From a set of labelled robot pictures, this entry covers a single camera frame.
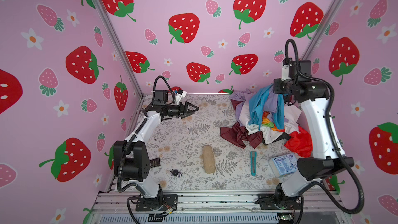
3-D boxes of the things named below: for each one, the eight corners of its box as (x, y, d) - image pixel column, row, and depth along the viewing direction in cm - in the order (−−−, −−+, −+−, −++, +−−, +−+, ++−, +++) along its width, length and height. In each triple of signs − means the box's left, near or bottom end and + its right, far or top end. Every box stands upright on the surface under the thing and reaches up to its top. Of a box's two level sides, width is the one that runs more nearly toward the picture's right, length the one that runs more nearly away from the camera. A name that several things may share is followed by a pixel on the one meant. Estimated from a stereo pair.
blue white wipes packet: (277, 176, 83) (281, 173, 79) (269, 161, 88) (273, 157, 84) (296, 171, 85) (301, 168, 80) (288, 157, 90) (292, 153, 86)
